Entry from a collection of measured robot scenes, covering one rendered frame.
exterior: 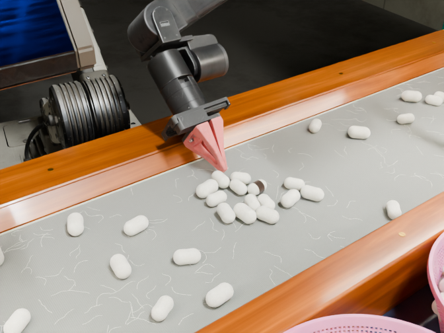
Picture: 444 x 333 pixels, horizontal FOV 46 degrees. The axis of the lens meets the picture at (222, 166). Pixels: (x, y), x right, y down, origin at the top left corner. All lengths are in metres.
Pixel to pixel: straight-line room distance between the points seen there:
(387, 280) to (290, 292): 0.13
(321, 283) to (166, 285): 0.18
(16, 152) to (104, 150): 0.66
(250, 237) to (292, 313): 0.16
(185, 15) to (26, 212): 0.38
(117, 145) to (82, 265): 0.25
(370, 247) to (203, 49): 0.41
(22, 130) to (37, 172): 0.77
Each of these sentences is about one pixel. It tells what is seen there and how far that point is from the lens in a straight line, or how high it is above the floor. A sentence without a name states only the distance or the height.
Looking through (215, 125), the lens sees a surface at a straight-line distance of 0.78.
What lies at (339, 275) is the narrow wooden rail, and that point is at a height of 0.76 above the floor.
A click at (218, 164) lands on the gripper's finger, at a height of 0.77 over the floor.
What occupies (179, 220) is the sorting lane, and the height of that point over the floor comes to 0.74.
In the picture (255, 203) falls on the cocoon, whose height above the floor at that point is 0.76.
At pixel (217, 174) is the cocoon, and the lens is 0.78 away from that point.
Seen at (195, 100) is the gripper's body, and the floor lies 0.85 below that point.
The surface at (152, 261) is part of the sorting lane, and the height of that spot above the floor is 0.74.
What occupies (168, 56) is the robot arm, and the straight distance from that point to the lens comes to 0.82.
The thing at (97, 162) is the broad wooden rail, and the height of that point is 0.77.
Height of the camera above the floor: 1.19
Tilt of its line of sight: 33 degrees down
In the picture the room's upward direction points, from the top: straight up
